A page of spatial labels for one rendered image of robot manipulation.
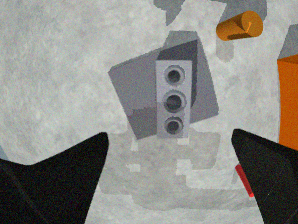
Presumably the orange cylinder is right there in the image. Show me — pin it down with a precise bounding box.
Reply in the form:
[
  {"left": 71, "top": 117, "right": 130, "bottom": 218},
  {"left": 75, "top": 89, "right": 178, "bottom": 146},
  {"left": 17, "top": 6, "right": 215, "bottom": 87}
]
[{"left": 216, "top": 11, "right": 263, "bottom": 41}]

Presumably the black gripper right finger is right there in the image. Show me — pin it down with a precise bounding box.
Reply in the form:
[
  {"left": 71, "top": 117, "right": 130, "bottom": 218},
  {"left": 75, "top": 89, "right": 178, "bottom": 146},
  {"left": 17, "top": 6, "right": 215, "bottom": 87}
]
[{"left": 231, "top": 128, "right": 298, "bottom": 224}]

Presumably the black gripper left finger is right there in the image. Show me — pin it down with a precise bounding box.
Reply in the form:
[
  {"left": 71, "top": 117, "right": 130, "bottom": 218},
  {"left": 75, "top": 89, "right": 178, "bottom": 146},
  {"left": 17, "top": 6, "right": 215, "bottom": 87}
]
[{"left": 0, "top": 132, "right": 109, "bottom": 224}]

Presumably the red peg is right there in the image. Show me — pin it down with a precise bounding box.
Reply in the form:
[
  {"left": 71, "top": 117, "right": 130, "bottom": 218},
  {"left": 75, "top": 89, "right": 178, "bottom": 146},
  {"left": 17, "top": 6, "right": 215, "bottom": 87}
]
[{"left": 235, "top": 164, "right": 254, "bottom": 197}]

